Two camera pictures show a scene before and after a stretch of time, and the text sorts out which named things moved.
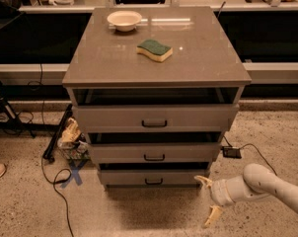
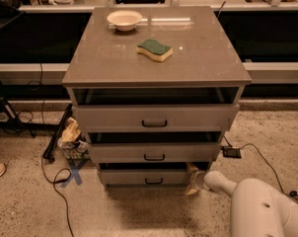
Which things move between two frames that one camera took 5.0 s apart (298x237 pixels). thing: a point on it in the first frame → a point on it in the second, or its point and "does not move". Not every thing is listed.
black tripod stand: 4,117 does not move
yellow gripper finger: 215,213 → 191,192
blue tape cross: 75,174 does not move
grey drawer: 155,177 does not move
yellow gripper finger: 204,180 → 190,167
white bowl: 124,21 does not move
